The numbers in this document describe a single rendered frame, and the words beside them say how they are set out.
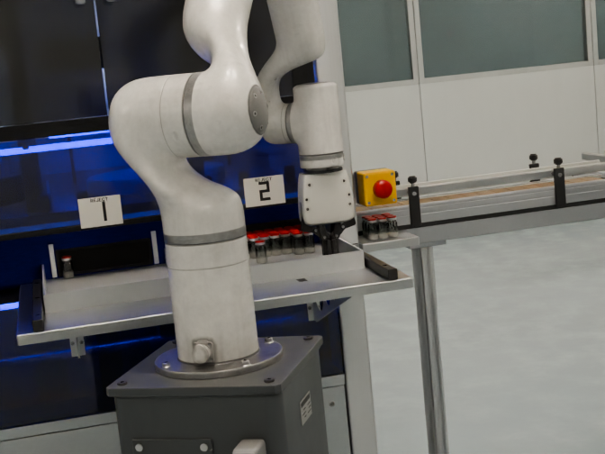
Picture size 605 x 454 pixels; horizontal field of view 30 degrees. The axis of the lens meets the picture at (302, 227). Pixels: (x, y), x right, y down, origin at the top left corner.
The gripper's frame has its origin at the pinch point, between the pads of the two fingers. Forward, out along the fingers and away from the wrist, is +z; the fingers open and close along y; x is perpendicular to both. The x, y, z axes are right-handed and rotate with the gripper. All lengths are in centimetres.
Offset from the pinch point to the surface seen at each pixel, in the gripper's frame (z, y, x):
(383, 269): 2.6, -6.3, 13.5
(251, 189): -10.4, 9.8, -23.9
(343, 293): 5.3, 2.2, 16.0
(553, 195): 1, -63, -35
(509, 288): 93, -170, -325
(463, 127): 21, -213, -485
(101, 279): 4.1, 42.7, -23.3
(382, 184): -8.5, -17.5, -20.7
